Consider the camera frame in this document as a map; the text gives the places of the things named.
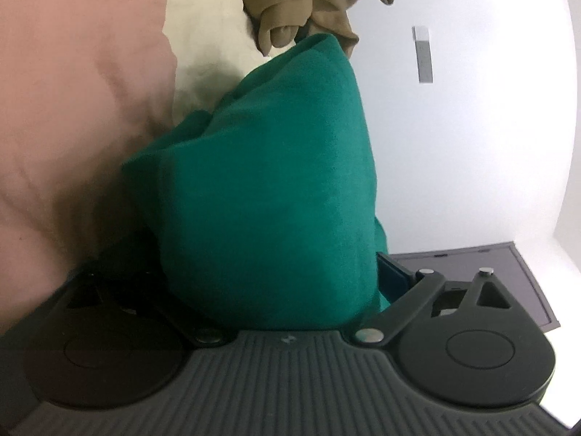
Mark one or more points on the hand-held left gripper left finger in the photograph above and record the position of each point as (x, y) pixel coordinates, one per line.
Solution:
(174, 320)

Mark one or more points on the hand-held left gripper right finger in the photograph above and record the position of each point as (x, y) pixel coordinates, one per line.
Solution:
(392, 281)

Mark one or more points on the green hoodie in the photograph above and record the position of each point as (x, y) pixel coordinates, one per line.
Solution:
(272, 168)

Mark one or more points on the patchwork blanket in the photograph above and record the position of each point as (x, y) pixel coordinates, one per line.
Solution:
(68, 77)

